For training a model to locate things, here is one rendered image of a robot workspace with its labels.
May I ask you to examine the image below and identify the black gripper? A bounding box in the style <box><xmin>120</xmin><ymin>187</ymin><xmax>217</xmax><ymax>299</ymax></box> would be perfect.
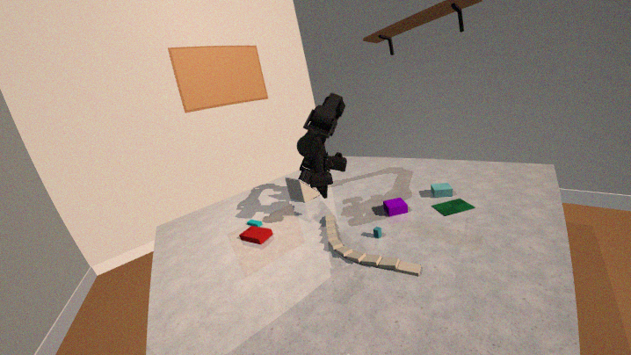
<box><xmin>308</xmin><ymin>149</ymin><xmax>333</xmax><ymax>199</ymax></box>

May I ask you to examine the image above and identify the purple block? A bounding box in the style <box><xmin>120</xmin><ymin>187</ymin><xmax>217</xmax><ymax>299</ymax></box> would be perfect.
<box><xmin>383</xmin><ymin>198</ymin><xmax>408</xmax><ymax>216</ymax></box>

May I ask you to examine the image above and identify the red flat block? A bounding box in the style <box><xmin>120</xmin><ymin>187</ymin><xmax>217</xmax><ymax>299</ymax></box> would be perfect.
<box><xmin>239</xmin><ymin>226</ymin><xmax>272</xmax><ymax>244</ymax></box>

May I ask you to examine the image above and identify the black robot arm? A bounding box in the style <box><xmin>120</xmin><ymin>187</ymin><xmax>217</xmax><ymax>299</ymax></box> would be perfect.
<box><xmin>297</xmin><ymin>93</ymin><xmax>347</xmax><ymax>185</ymax></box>

